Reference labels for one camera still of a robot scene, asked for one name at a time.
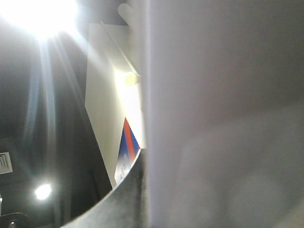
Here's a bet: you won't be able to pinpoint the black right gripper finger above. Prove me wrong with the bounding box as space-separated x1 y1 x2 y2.
63 149 149 228

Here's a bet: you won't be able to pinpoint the white paper sheets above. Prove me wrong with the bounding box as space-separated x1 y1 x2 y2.
140 0 304 228

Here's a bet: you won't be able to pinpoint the blue orange poster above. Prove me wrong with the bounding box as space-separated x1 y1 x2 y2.
114 118 140 185

